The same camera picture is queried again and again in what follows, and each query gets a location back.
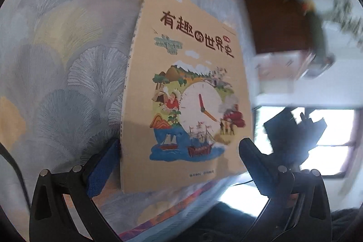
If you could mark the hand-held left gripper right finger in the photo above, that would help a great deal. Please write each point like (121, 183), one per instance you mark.
(255, 165)

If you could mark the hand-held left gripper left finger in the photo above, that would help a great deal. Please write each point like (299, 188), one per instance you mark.
(103, 165)

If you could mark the tan clock cover book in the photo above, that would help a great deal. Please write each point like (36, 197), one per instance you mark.
(170, 60)

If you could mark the wooden framed window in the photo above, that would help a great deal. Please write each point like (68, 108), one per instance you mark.
(340, 128)

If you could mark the person's dark clothing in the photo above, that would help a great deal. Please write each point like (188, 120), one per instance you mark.
(227, 219)

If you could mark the light wooden drawer cabinet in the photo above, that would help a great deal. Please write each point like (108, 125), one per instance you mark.
(280, 63)

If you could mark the dark wooden cabinet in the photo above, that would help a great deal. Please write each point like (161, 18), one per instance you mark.
(272, 18)

